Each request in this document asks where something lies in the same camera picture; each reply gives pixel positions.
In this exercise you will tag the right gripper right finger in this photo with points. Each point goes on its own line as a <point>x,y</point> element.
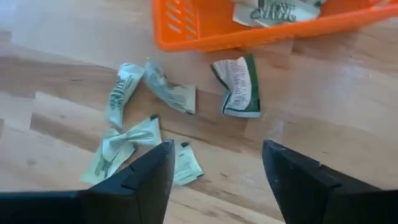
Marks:
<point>311,193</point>

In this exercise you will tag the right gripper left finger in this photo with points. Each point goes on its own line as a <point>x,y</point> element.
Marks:
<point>130,199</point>

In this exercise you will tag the twisted pale green packet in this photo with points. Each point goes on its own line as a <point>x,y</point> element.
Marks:
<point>121,146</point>

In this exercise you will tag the white packet with green border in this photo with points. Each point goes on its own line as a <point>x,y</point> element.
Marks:
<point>239,87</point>

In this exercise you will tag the large pale green packet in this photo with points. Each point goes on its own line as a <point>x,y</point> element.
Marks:
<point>280,12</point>

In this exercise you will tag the orange plastic basket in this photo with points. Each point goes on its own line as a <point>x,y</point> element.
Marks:
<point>217,34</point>

